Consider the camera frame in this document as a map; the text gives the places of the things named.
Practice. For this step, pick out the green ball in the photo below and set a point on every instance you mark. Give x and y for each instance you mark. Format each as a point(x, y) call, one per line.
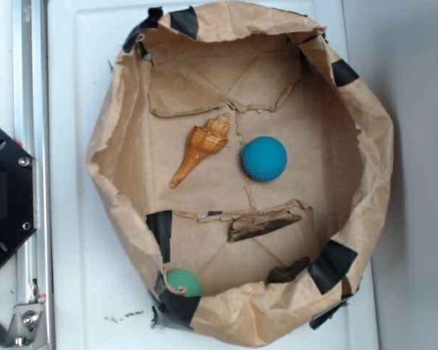
point(184, 281)

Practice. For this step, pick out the blue dimpled ball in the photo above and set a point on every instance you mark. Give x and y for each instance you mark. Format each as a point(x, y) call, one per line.
point(264, 158)

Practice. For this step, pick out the brown paper bag bin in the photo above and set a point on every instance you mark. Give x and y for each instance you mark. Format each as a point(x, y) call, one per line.
point(276, 76)

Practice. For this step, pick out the orange plastic seashell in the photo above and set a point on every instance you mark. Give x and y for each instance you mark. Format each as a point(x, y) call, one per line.
point(202, 142)

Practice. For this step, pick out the flat driftwood piece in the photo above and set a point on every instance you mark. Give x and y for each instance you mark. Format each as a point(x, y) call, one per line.
point(252, 225)

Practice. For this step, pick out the small dark bark chunk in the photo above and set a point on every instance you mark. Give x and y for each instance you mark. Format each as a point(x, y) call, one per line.
point(289, 273)

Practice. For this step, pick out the aluminium frame rail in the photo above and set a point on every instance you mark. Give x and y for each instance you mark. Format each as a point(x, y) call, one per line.
point(31, 121)

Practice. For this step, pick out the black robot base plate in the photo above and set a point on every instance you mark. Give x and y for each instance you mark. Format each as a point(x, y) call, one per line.
point(16, 197)

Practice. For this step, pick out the metal corner bracket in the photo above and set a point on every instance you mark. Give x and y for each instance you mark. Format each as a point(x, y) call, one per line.
point(27, 329)

